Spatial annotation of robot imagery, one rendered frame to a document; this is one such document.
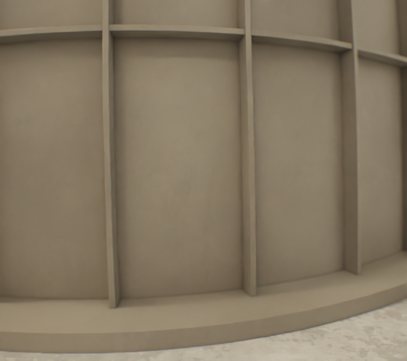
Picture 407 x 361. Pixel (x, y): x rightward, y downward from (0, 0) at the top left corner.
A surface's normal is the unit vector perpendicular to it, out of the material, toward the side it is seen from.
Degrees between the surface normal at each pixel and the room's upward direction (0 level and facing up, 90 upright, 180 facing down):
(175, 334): 90
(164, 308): 0
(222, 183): 90
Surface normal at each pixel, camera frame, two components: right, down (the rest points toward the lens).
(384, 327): -0.02, -1.00
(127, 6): 0.08, 0.00
